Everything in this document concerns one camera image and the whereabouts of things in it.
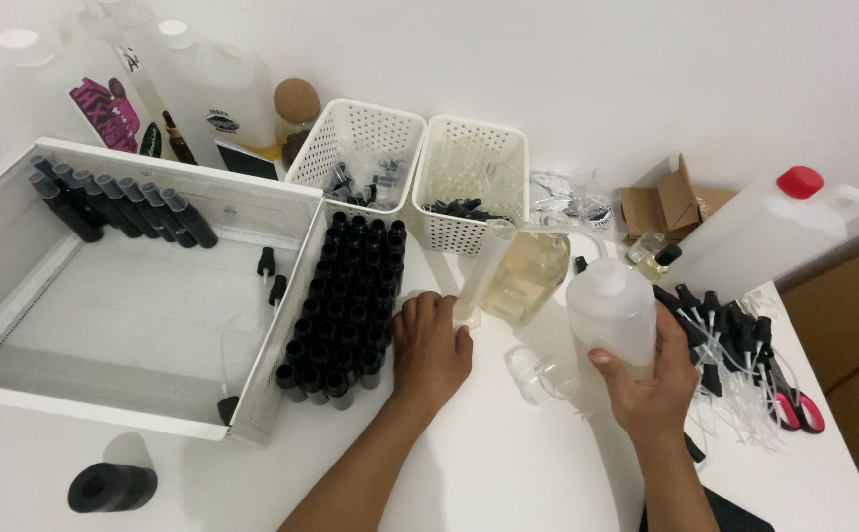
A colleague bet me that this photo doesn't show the crumpled clear plastic bags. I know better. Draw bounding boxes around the crumpled clear plastic bags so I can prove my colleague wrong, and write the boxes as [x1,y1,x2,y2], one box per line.
[529,167,616,232]

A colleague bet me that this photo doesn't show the clear plastic graduated cylinder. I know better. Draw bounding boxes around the clear plastic graduated cylinder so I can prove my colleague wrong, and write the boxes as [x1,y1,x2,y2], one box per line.
[453,219,519,331]

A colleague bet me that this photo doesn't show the pile of black spray pumps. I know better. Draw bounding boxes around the pile of black spray pumps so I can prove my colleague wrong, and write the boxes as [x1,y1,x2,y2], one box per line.
[651,284,800,453]

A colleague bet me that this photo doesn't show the small glass bottle black cap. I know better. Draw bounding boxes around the small glass bottle black cap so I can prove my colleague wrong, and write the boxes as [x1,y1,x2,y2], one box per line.
[633,244,684,285]

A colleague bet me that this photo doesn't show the translucent squeeze wash bottle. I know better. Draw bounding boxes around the translucent squeeze wash bottle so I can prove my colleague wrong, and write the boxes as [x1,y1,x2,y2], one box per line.
[519,222,658,382]

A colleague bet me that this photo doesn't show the translucent jug with white cap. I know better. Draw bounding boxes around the translucent jug with white cap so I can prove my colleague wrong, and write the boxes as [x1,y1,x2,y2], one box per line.
[156,20,283,180]

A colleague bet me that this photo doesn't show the open brown cardboard box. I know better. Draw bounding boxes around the open brown cardboard box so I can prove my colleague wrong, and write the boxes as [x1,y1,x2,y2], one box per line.
[618,153,738,245]

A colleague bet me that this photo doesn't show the person's right hand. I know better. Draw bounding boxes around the person's right hand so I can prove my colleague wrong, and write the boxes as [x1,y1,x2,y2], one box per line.
[588,303,700,445]

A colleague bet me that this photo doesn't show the white perforated plastic basket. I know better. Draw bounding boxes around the white perforated plastic basket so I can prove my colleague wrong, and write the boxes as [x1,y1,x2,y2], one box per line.
[411,114,531,257]
[285,98,428,231]

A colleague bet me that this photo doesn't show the amber glass dropper bottle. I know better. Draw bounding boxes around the amber glass dropper bottle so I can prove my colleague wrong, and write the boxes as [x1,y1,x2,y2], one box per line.
[161,110,199,166]

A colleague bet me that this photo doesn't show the red handled scissors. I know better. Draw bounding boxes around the red handled scissors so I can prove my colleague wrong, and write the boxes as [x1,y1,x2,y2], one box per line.
[757,353,826,435]

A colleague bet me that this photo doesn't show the brown wooden cabinet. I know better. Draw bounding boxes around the brown wooden cabinet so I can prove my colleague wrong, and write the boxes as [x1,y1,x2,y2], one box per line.
[775,235,859,485]

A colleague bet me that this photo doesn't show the row of capped black bottles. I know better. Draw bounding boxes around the row of capped black bottles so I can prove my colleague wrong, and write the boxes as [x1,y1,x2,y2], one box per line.
[28,154,220,251]

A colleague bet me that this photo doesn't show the heap of black pump heads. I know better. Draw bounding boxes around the heap of black pump heads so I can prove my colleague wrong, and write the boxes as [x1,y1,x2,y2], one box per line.
[425,197,509,223]

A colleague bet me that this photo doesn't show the small clear glass beaker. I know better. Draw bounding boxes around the small clear glass beaker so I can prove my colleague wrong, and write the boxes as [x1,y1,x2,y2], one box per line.
[504,345,583,408]

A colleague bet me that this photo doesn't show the flat black object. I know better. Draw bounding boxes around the flat black object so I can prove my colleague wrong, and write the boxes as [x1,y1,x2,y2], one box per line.
[638,485,775,532]

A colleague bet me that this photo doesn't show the group of open black bottles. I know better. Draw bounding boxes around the group of open black bottles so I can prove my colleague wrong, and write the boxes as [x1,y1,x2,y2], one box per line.
[275,211,409,412]

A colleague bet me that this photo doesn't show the translucent plastic jug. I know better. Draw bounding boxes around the translucent plastic jug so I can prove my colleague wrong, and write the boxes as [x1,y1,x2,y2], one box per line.
[82,0,173,119]

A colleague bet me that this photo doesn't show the glass jar with cork lid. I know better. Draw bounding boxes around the glass jar with cork lid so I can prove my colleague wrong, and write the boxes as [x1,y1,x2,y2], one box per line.
[273,77,323,171]

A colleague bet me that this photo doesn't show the small clear glass vial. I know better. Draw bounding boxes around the small clear glass vial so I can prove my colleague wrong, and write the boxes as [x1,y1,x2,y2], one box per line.
[626,231,667,265]

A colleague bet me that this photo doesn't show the translucent jug with pink label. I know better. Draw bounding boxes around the translucent jug with pink label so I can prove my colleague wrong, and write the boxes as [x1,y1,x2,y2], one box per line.
[0,28,165,158]

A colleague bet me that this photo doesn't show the glass bottle of yellowish liquid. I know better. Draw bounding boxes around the glass bottle of yellowish liquid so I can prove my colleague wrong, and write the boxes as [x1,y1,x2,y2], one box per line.
[481,214,572,327]

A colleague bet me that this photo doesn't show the white mesh metal tray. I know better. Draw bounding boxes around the white mesh metal tray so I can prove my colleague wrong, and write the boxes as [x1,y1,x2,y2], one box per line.
[0,136,327,446]

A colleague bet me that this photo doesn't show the white jug with red cap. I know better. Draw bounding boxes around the white jug with red cap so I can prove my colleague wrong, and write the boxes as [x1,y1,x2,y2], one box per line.
[657,166,859,304]

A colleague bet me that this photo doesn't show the pile of clear bottle caps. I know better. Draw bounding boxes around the pile of clear bottle caps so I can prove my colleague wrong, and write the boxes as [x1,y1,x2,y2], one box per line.
[323,157,405,209]

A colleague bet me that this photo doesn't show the person's left hand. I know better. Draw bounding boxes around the person's left hand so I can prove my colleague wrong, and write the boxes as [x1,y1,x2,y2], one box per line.
[391,290,475,415]

